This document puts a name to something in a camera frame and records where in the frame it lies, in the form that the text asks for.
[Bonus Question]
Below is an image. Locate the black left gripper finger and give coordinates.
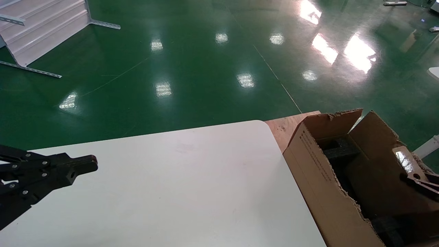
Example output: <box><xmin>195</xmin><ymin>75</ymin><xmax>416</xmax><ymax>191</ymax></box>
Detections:
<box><xmin>0</xmin><ymin>144</ymin><xmax>98</xmax><ymax>172</ymax></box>
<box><xmin>0</xmin><ymin>165</ymin><xmax>99</xmax><ymax>231</ymax></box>

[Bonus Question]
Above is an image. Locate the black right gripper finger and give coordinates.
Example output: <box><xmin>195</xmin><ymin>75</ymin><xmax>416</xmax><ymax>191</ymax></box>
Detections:
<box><xmin>400</xmin><ymin>172</ymin><xmax>439</xmax><ymax>202</ymax></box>

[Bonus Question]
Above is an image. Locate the big torn cardboard box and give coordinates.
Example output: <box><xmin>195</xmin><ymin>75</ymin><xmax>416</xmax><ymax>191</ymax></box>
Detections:
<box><xmin>283</xmin><ymin>109</ymin><xmax>439</xmax><ymax>247</ymax></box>

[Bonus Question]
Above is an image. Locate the white slanted pole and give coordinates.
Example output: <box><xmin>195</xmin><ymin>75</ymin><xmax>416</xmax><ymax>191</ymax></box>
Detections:
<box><xmin>413</xmin><ymin>135</ymin><xmax>439</xmax><ymax>159</ymax></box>

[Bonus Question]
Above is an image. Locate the black foam block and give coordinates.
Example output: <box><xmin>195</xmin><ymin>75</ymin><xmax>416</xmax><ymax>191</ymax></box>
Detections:
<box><xmin>370</xmin><ymin>214</ymin><xmax>416</xmax><ymax>247</ymax></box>
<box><xmin>322</xmin><ymin>135</ymin><xmax>361</xmax><ymax>160</ymax></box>

